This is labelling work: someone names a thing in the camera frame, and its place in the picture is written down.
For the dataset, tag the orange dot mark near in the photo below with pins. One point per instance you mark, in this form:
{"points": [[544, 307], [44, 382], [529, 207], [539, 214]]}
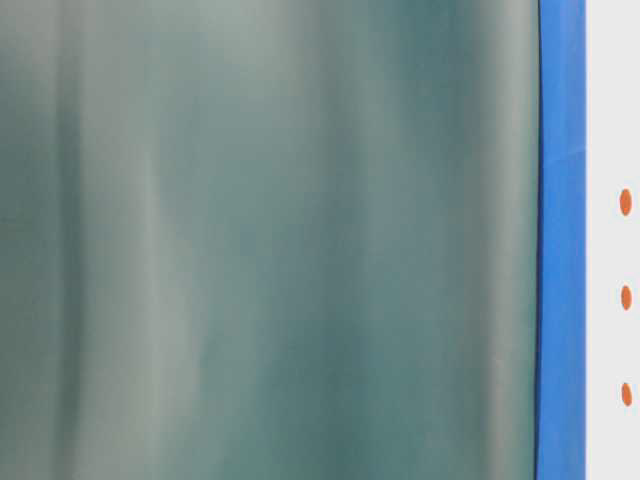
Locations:
{"points": [[625, 202]]}

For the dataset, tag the orange dot mark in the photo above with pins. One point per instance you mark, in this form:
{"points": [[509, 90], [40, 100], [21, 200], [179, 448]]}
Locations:
{"points": [[625, 202], [626, 394], [626, 297]]}

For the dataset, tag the orange dot mark middle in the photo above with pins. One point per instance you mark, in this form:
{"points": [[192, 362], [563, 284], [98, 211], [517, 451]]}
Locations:
{"points": [[626, 297]]}

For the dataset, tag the orange dot mark far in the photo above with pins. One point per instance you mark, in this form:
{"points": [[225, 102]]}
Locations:
{"points": [[626, 394]]}

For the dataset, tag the blue table cloth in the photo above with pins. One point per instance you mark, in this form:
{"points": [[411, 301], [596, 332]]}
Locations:
{"points": [[561, 336]]}

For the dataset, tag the white foam board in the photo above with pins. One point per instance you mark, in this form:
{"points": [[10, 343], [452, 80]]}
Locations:
{"points": [[612, 339]]}

